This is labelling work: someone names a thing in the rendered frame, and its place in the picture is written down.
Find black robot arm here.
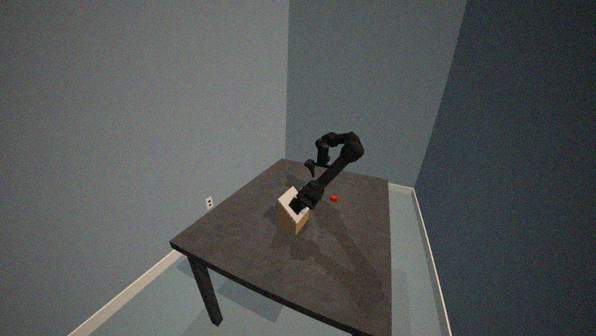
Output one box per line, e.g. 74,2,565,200
288,132,365,215

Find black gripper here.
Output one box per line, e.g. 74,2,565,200
304,154,330,178

